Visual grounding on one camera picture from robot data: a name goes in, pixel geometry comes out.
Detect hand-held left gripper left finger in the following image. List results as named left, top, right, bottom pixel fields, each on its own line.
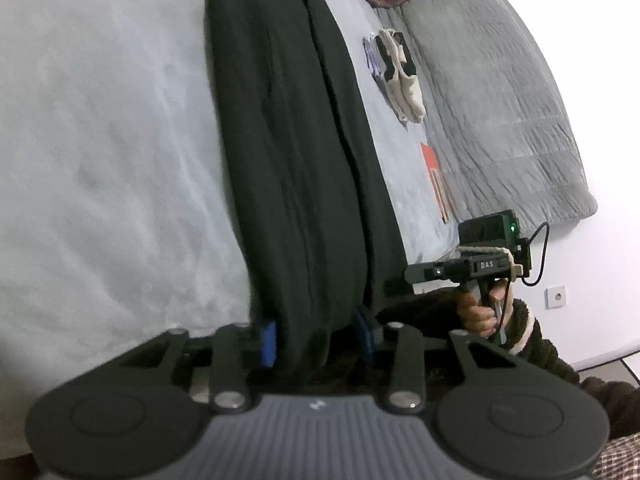
left=117, top=319, right=277, bottom=413

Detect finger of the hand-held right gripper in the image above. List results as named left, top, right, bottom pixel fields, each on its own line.
left=382, top=277, right=416, bottom=301

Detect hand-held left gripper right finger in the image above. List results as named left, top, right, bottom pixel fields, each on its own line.
left=351, top=307, right=518, bottom=413

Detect black pants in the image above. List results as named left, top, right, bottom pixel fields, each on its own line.
left=202, top=0, right=416, bottom=386

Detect person's right forearm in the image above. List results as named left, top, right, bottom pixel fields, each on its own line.
left=500, top=297, right=583, bottom=386

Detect stack of folded clothes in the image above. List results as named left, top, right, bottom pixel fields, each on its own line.
left=362, top=27, right=427, bottom=123

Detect person's right hand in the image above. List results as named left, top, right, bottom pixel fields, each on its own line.
left=457, top=280, right=511, bottom=338

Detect orange book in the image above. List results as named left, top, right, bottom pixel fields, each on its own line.
left=420, top=142, right=456, bottom=223

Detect grey quilted duvet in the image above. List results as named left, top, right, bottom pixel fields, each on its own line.
left=402, top=0, right=598, bottom=226

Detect person's dark fleece jacket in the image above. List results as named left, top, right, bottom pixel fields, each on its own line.
left=577, top=375, right=640, bottom=438

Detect person's checked pants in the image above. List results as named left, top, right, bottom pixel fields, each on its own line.
left=592, top=432, right=640, bottom=480

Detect black cable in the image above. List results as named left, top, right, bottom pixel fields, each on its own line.
left=517, top=222, right=551, bottom=288

